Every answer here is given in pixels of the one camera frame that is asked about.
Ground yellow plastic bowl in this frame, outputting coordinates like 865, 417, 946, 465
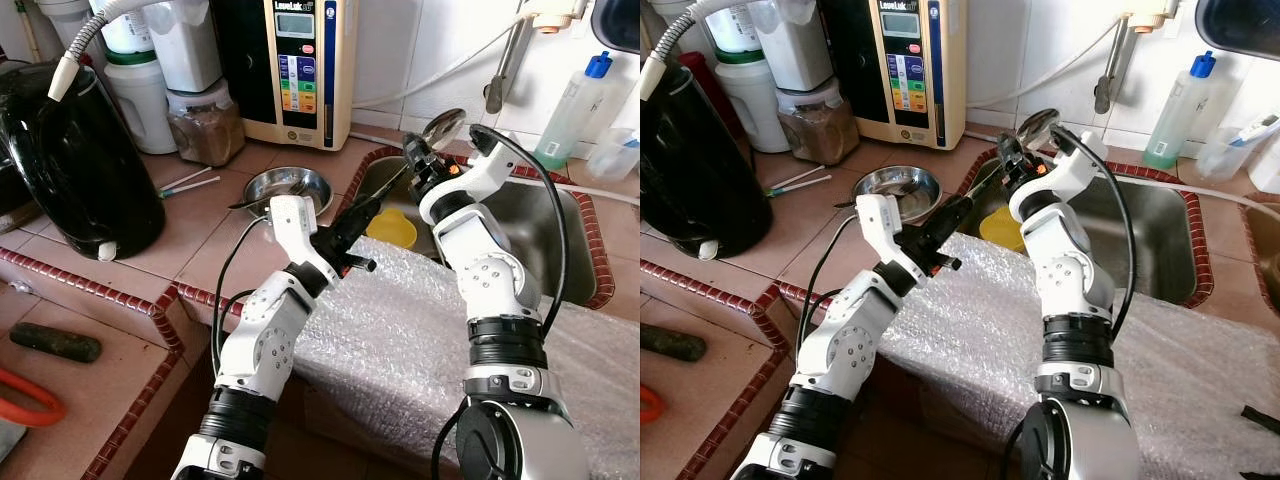
364, 206, 420, 252
977, 206, 1027, 254

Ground steel ladle spoon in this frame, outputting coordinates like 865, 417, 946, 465
345, 107, 469, 243
940, 107, 1063, 236

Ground small steel bowl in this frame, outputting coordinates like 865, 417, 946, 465
242, 166, 335, 221
850, 164, 942, 224

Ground steel fork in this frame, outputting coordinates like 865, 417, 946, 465
833, 188, 906, 210
228, 188, 303, 212

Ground clear bubble wrap sheet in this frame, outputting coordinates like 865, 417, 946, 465
885, 232, 1280, 480
288, 236, 641, 480

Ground steel sink basin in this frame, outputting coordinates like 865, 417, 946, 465
948, 146, 1216, 311
343, 146, 618, 311
1240, 190, 1280, 291

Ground steel faucet spout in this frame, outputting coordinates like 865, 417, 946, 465
1092, 14, 1133, 117
484, 14, 528, 117

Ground beige water ionizer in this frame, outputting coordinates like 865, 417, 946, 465
817, 0, 969, 151
212, 0, 359, 152

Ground green-tipped white stick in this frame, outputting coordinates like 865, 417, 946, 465
768, 176, 834, 198
161, 176, 222, 200

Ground clear bottle with blue cap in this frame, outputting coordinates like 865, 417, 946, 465
531, 50, 614, 172
1143, 50, 1218, 172

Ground jar of brown powder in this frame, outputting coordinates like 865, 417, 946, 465
777, 82, 861, 167
166, 82, 247, 168

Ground clear plastic cup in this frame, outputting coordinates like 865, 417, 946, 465
1194, 122, 1263, 182
584, 125, 641, 183

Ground cream faucet diverter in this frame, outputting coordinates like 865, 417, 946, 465
1118, 0, 1181, 37
518, 0, 588, 37

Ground white plastic container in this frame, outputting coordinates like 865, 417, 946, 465
750, 0, 835, 95
148, 0, 225, 95

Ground black electric kettle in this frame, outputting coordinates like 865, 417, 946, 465
0, 60, 169, 264
640, 55, 776, 261

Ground black pan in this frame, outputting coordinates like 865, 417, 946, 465
1192, 0, 1280, 60
589, 0, 641, 54

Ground toothbrush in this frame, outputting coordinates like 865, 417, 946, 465
1232, 113, 1280, 148

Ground white plastic bottle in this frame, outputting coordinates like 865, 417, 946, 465
1248, 128, 1280, 194

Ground dark green oblong object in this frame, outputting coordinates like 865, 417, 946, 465
640, 322, 709, 364
8, 322, 103, 364

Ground red plastic container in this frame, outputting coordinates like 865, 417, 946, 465
680, 52, 753, 151

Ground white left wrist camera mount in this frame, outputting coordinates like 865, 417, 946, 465
853, 192, 913, 283
267, 194, 327, 279

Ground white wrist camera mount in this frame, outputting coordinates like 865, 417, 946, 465
1040, 133, 1113, 198
267, 194, 327, 279
853, 192, 913, 283
448, 138, 528, 204

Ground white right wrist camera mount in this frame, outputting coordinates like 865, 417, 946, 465
1040, 133, 1113, 198
448, 138, 528, 204

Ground thin white hose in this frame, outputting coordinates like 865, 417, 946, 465
965, 14, 1126, 111
352, 14, 531, 111

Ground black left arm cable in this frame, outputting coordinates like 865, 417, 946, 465
211, 213, 293, 379
795, 213, 871, 361

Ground white canister with green ring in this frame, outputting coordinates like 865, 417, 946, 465
90, 0, 181, 156
700, 0, 793, 154

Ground grey flexible hose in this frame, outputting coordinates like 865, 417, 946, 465
640, 0, 801, 101
47, 0, 217, 104

